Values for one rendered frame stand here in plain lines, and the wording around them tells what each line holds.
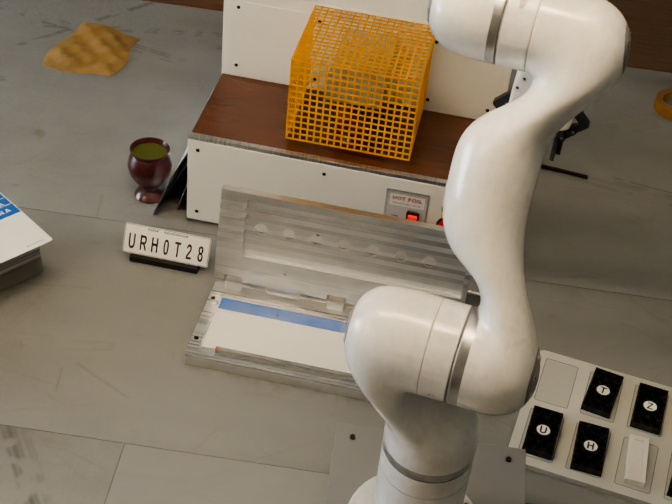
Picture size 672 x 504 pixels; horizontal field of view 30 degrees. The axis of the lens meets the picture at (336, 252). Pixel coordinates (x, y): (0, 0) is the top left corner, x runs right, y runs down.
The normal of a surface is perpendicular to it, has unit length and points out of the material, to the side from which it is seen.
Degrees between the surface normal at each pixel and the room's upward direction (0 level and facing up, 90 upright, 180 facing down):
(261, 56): 90
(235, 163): 90
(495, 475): 3
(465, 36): 97
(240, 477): 0
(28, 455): 0
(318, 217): 79
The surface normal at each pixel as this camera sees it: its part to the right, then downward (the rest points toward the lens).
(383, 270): -0.18, 0.45
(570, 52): -0.29, 0.21
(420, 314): 0.00, -0.56
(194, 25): 0.09, -0.76
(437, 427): 0.32, -0.30
